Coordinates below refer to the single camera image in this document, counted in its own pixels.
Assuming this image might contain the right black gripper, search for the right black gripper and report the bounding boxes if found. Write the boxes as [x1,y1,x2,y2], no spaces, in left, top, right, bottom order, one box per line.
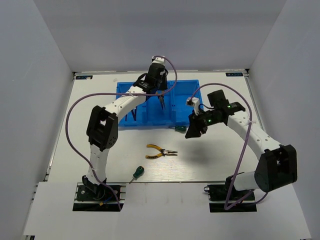
[185,109,221,139]

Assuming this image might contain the yellow pliers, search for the yellow pliers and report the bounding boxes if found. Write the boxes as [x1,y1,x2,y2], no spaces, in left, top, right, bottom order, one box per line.
[145,144,178,160]
[156,91,166,110]

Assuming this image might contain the green stubby screwdriver front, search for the green stubby screwdriver front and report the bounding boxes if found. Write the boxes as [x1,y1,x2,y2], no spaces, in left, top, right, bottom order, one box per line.
[129,166,145,184]

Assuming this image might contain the green stubby screwdriver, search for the green stubby screwdriver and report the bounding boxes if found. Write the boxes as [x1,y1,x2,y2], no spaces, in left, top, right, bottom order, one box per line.
[168,125,187,133]
[129,166,145,184]

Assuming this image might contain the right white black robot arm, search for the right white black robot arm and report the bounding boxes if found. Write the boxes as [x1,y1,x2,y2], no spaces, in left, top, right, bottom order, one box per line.
[185,90,298,200]

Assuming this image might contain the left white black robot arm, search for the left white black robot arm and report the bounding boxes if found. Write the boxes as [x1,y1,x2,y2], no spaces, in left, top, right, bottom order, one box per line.
[82,57,168,200]

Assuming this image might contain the green stubby screwdriver by bin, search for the green stubby screwdriver by bin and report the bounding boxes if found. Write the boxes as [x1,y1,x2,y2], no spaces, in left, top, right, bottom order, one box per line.
[168,125,187,133]

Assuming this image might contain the blue three-compartment bin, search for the blue three-compartment bin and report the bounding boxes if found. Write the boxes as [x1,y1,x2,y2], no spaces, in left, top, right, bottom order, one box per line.
[119,79,200,127]

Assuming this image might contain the right corner label sticker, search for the right corner label sticker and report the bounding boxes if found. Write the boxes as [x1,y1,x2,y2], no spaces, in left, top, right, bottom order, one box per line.
[225,72,244,77]

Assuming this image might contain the corner label sticker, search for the corner label sticker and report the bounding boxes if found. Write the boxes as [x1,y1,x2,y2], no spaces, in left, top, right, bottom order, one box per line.
[75,75,93,80]
[225,72,244,77]

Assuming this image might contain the left corner label sticker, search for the left corner label sticker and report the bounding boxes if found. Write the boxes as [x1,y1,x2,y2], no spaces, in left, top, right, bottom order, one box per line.
[75,75,93,80]

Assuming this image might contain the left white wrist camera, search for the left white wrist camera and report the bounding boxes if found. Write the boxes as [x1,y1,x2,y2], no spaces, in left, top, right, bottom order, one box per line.
[151,56,166,66]

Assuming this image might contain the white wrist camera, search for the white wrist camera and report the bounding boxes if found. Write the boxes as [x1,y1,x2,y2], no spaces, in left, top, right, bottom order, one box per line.
[186,97,200,116]
[151,56,166,66]

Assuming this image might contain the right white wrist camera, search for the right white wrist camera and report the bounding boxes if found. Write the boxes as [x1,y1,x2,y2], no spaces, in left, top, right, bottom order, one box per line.
[186,97,200,116]

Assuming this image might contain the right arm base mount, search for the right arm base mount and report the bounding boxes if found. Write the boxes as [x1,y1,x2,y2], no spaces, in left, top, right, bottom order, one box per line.
[203,184,257,213]

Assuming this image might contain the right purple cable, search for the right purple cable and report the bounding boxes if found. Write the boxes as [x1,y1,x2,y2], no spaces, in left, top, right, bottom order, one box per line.
[191,83,271,210]

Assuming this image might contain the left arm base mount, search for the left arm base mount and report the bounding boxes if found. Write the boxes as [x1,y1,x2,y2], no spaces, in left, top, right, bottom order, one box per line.
[72,183,121,212]

